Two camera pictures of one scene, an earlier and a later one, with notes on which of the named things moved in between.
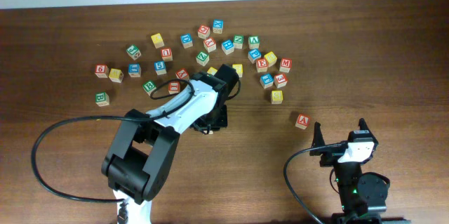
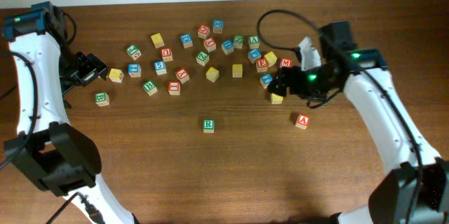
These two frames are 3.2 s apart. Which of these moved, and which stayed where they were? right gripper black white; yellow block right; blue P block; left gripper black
Moved: left gripper black; right gripper black white
Stayed: yellow block right; blue P block
